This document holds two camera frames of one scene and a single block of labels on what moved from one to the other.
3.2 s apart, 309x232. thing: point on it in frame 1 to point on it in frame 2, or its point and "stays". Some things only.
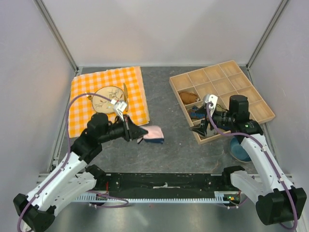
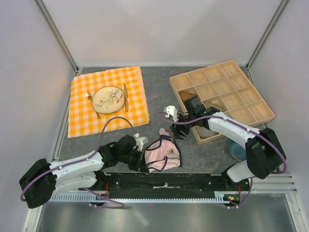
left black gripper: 132,131 to 140,164
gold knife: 126,96 stays
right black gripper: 202,129 to 175,129
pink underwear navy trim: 154,135 to 163,154
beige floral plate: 102,105 stays
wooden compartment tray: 225,80 stays
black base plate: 162,185 stays
